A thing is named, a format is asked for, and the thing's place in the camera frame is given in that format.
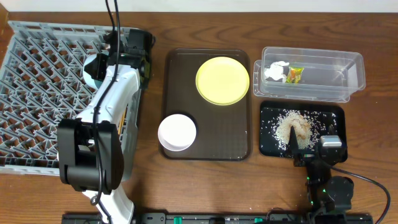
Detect pile of rice scraps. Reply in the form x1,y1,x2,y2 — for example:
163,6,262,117
260,108,337,151

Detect light blue bowl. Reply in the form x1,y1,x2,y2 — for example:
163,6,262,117
83,54,102,90

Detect green snack wrapper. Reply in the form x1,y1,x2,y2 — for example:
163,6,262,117
285,67,305,84

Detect wooden chopstick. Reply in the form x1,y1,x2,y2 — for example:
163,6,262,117
118,107,128,135

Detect white tissue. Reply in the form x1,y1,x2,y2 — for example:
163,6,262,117
264,61,289,83

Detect white round bowl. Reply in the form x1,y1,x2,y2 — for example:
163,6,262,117
157,114,197,152

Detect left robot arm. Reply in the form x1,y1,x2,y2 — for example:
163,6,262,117
57,29,155,223

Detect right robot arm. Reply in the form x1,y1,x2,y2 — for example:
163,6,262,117
287,126,354,224

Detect black rectangular tray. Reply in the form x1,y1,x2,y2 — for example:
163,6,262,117
259,101,346,157

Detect clear plastic bin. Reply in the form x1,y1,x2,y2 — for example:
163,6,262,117
253,47,366,103

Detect dark brown serving tray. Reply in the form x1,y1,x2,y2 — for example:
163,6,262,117
160,49,252,161

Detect yellow round plate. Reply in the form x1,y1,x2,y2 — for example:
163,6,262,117
195,57,249,106

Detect grey plastic dish rack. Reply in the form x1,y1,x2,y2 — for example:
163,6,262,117
0,21,150,181

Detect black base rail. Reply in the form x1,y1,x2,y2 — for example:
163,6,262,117
61,211,373,224

